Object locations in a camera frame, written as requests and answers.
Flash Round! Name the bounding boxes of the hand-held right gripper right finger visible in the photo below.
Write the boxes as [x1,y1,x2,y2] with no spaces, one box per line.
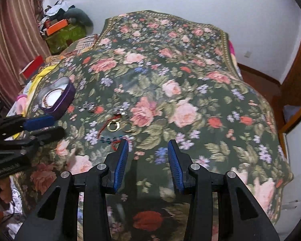
[167,139,281,241]

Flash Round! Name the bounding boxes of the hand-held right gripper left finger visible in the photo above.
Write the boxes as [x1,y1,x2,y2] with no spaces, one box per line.
[14,139,129,241]

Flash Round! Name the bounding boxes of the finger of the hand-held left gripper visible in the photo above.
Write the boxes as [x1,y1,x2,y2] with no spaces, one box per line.
[0,115,55,138]
[0,127,66,155]

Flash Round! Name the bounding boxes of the beaded bracelet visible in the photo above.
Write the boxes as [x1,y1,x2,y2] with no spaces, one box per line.
[42,87,68,107]

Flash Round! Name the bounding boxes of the blue bead necklace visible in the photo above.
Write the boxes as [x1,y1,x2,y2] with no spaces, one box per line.
[99,135,133,143]

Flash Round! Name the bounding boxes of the purple heart-shaped tin box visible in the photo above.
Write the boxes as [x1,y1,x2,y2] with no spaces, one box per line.
[37,77,76,119]

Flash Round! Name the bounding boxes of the red string bracelet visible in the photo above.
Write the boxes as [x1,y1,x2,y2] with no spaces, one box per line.
[98,114,123,139]

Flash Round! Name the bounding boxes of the silver chain jewelry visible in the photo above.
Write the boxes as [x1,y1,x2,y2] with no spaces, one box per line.
[78,101,98,113]

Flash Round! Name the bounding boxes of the yellow cloth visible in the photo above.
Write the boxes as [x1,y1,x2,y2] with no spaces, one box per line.
[27,65,59,91]

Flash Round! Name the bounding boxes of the red book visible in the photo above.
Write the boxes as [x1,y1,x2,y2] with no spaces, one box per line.
[19,55,46,79]

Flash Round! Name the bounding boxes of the floral blanket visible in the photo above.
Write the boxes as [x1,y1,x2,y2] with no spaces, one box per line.
[11,10,294,241]

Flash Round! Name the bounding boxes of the striped pink curtain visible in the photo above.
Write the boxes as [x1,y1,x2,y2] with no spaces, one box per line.
[0,0,52,107]

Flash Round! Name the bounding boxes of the patterned pillow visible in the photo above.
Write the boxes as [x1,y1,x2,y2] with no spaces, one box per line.
[63,35,99,54]

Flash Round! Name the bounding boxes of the orange box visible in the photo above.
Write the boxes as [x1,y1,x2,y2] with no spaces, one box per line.
[45,19,69,37]

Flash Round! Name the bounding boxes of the grey cushion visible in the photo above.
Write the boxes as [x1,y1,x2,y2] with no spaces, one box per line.
[65,7,94,28]

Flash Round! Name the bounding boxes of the pile of clothes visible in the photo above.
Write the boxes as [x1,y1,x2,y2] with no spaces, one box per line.
[38,0,77,34]

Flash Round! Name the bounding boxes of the bright pink cloth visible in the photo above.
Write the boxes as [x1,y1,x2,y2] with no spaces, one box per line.
[228,40,237,57]

